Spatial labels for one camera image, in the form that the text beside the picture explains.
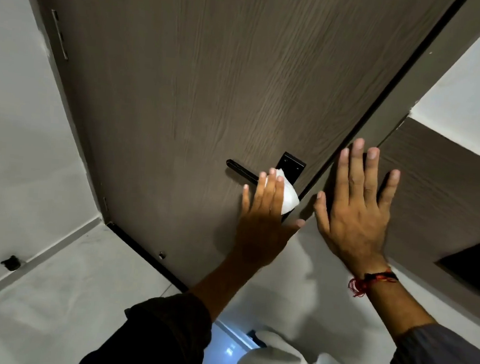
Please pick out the brown wooden wall panel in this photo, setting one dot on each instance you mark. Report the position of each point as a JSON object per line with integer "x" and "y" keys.
{"x": 444, "y": 197}

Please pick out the black wall door stopper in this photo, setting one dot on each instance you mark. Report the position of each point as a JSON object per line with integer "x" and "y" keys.
{"x": 11, "y": 263}

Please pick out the brown door frame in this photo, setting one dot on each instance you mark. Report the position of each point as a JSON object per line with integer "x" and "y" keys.
{"x": 421, "y": 78}

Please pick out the black wall switch panel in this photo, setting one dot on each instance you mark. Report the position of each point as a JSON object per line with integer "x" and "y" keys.
{"x": 475, "y": 267}

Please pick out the white wipe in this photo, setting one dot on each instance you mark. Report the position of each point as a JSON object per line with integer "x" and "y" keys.
{"x": 291, "y": 199}

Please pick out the person's left hand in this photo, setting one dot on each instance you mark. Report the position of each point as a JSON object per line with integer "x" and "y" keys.
{"x": 260, "y": 232}

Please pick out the person's left forearm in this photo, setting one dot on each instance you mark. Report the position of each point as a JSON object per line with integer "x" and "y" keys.
{"x": 167, "y": 337}

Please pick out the person's right hand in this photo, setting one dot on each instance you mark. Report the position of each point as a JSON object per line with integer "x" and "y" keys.
{"x": 355, "y": 227}

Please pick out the brown wooden door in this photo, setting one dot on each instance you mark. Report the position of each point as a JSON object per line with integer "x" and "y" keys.
{"x": 190, "y": 79}

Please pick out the white draped cloth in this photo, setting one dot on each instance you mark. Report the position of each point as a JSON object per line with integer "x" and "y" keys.
{"x": 270, "y": 362}

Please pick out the person's right forearm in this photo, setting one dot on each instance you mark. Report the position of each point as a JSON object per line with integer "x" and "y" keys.
{"x": 429, "y": 360}

